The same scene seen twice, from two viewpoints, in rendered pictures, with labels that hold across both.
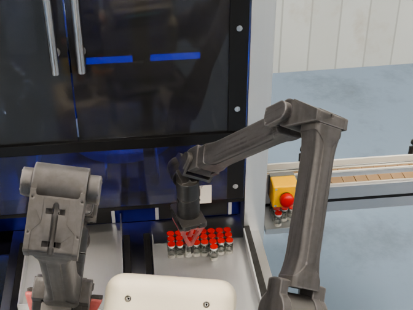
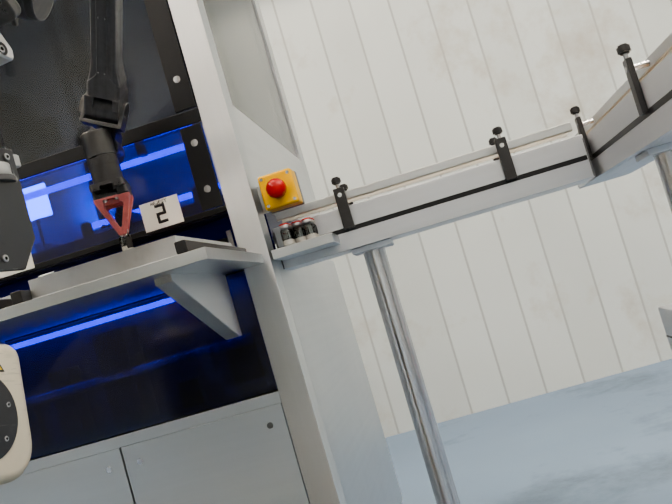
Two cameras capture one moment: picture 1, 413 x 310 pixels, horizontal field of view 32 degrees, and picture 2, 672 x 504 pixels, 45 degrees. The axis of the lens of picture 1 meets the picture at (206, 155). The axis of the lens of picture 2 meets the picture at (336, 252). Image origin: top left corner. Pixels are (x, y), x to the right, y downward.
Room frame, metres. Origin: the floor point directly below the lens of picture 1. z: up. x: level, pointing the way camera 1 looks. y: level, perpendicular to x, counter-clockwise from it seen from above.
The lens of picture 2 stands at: (0.02, -0.68, 0.73)
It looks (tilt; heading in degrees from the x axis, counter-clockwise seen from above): 4 degrees up; 14
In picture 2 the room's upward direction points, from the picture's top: 16 degrees counter-clockwise
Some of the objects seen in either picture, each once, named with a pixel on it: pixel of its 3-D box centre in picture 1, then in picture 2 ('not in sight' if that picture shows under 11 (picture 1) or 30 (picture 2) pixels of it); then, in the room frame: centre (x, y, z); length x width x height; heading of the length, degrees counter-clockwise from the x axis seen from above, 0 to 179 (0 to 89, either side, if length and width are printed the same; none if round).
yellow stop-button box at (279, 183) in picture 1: (283, 189); (281, 190); (1.64, -0.22, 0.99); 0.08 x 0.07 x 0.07; 7
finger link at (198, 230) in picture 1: (188, 228); (117, 212); (1.43, 0.05, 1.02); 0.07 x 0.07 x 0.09; 21
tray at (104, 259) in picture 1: (74, 260); not in sight; (1.45, 0.35, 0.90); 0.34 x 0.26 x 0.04; 7
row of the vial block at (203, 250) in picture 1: (200, 248); not in sight; (1.49, 0.02, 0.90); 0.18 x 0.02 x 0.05; 96
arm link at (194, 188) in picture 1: (187, 186); (99, 146); (1.43, 0.05, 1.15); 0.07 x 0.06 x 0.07; 16
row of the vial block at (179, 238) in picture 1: (200, 242); not in sight; (1.51, 0.02, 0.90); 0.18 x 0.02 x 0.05; 96
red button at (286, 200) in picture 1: (286, 199); (276, 188); (1.59, -0.22, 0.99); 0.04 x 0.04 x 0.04; 7
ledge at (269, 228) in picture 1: (282, 215); (307, 247); (1.68, -0.23, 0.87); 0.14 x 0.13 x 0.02; 7
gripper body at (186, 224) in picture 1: (188, 206); (107, 176); (1.42, 0.05, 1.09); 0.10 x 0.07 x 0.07; 21
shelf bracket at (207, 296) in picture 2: not in sight; (202, 310); (1.42, -0.07, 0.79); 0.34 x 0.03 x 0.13; 7
